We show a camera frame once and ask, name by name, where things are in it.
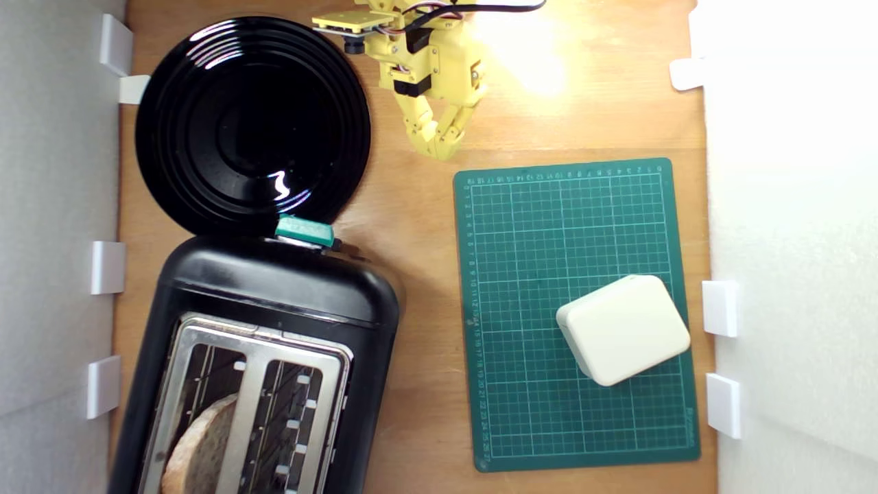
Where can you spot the green toaster lever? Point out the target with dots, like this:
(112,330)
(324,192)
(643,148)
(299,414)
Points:
(305,231)

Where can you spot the green cutting mat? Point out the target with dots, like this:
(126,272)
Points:
(535,240)

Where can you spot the white wall clip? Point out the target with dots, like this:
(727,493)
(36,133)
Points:
(134,89)
(724,405)
(108,267)
(688,73)
(720,309)
(103,386)
(115,44)

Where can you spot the black two-slot toaster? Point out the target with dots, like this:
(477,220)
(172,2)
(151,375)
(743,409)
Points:
(274,281)

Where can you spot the white block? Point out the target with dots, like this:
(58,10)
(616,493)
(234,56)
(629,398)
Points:
(624,329)

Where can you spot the brown bread slice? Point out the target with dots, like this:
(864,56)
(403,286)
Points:
(206,446)

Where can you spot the wrist camera on yellow plate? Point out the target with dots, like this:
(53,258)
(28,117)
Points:
(353,21)

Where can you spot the black round plate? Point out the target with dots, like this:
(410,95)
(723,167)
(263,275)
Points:
(206,171)

